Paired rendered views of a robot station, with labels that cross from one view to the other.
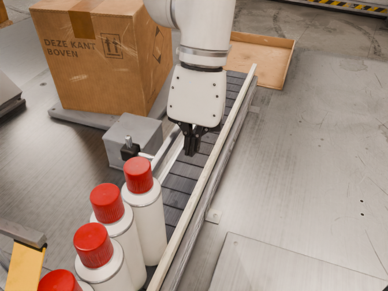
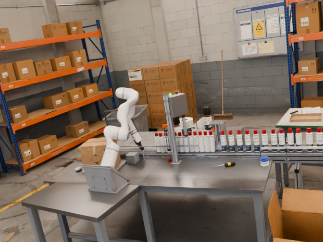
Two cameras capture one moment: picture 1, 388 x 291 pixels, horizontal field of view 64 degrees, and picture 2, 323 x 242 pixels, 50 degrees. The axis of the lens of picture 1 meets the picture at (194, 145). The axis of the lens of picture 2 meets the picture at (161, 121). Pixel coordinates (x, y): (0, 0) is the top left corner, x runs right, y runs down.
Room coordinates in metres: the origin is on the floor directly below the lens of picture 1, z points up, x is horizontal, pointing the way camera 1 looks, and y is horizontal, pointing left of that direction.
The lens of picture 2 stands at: (-0.12, 3.44, 2.07)
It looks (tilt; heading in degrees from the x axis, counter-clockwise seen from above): 14 degrees down; 275
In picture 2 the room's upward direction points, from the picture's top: 9 degrees counter-clockwise
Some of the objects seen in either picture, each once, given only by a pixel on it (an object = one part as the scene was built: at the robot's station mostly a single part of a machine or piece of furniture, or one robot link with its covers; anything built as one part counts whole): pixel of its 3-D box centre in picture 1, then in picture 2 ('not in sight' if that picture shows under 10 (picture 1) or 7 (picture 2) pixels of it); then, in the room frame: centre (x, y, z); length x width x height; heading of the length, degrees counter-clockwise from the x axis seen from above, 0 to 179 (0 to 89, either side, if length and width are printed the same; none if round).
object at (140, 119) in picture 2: not in sight; (129, 129); (1.01, -2.43, 0.48); 0.89 x 0.63 x 0.96; 80
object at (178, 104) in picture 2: not in sight; (176, 104); (0.01, 0.26, 1.38); 0.17 x 0.10 x 0.19; 35
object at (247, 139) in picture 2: not in sight; (247, 140); (-0.59, 0.38, 0.98); 0.05 x 0.05 x 0.20
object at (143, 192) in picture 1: (145, 215); (157, 142); (0.26, 0.07, 0.98); 0.05 x 0.05 x 0.20
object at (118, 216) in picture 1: (119, 242); (161, 142); (0.22, 0.10, 0.98); 0.05 x 0.05 x 0.20
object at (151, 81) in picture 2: not in sight; (164, 96); (0.41, -3.87, 0.70); 1.20 x 0.82 x 1.39; 157
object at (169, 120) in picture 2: not in sight; (171, 128); (0.09, 0.29, 1.16); 0.04 x 0.04 x 0.67; 70
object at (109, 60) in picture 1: (115, 43); (100, 154); (0.83, 0.22, 0.99); 0.30 x 0.24 x 0.27; 169
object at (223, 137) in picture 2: not in sight; (223, 141); (-0.38, 0.31, 0.98); 0.05 x 0.05 x 0.20
